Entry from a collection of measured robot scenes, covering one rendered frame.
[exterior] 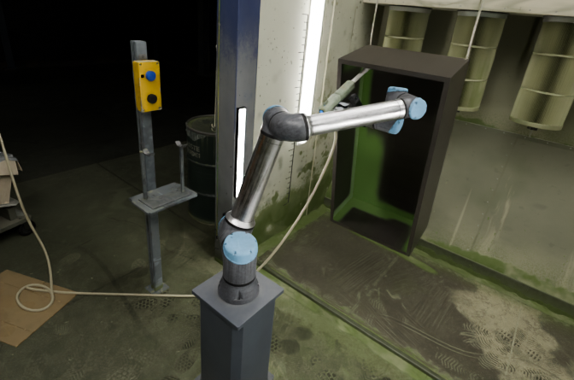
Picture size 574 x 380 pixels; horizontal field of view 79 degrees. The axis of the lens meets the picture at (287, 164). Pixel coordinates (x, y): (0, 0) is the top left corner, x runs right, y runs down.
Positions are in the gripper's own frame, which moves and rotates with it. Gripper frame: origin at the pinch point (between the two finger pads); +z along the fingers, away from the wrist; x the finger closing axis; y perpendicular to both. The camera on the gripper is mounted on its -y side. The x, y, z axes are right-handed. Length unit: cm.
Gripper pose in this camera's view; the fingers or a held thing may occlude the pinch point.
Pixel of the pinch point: (332, 104)
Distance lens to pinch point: 186.7
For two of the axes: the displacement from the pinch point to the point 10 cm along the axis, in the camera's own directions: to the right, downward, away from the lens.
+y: 1.2, 7.3, 6.7
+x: 5.7, -6.0, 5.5
